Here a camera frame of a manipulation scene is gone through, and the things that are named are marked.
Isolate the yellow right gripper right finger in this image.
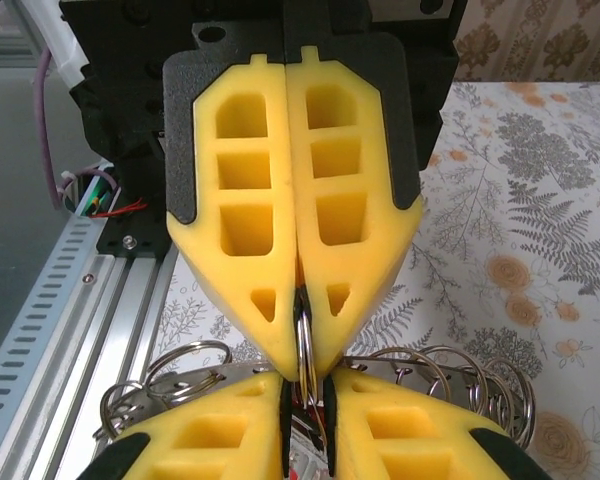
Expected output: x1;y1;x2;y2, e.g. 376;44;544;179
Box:
322;369;554;480

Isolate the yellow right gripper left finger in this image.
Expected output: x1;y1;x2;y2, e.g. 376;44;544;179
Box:
77;372;292;480

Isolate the silver split keyring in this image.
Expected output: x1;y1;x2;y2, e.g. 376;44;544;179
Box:
167;372;224;404
293;298;317;407
429;369;486;416
102;382;149;441
144;339;234;396
369;346;454;401
472;357;537;454

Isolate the silver perforated metal plate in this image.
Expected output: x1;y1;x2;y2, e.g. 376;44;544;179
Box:
129;355;481;416

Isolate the floral printed tablecloth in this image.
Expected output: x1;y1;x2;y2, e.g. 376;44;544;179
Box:
149;79;600;480

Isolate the green circuit board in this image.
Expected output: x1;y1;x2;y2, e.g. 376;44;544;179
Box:
74;169;122;217

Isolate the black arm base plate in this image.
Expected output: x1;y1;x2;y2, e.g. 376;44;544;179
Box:
97;198;175;260

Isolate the red wire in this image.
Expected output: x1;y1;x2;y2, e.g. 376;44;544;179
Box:
89;196;150;220

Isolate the aluminium frame rail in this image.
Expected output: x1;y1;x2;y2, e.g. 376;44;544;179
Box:
0;154;182;480

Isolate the grey slotted cable duct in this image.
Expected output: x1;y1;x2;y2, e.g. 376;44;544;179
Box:
0;214;110;445

